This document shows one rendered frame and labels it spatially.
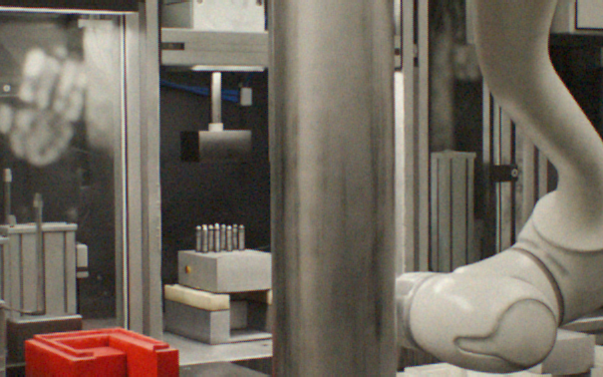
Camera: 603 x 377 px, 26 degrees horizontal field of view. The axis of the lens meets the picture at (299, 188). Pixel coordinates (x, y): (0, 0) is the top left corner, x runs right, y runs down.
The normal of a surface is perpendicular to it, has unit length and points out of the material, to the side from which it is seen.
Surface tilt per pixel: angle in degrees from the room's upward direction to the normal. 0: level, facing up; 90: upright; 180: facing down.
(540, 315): 82
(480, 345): 108
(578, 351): 90
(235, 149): 90
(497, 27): 130
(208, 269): 90
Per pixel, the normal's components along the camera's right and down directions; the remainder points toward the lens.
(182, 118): 0.51, 0.04
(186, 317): -0.86, 0.04
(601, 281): 0.53, 0.40
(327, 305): -0.09, 0.02
